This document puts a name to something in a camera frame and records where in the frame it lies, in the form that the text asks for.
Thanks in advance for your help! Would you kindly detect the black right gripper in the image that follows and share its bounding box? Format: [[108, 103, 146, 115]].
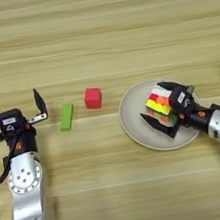
[[134, 74, 216, 145]]

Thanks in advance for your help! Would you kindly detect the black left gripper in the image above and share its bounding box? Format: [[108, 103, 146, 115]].
[[0, 87, 55, 161]]

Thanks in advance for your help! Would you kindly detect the multicoloured block stack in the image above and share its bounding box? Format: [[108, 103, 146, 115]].
[[141, 83, 183, 131]]

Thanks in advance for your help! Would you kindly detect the white round plate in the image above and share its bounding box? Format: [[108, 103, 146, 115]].
[[113, 72, 208, 158]]

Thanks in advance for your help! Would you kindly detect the red cube block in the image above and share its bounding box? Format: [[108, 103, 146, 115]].
[[81, 85, 106, 112]]

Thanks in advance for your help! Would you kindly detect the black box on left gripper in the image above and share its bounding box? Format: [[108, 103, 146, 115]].
[[0, 106, 29, 135]]

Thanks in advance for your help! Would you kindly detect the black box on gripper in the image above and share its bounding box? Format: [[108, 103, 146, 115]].
[[168, 85, 197, 115], [0, 106, 29, 135]]

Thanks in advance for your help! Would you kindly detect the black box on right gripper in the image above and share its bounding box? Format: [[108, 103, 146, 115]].
[[168, 85, 197, 115]]

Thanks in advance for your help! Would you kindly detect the green rectangular block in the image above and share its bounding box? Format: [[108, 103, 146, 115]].
[[55, 102, 79, 132]]

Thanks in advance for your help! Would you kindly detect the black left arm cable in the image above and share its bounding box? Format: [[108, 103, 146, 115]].
[[0, 141, 25, 189]]

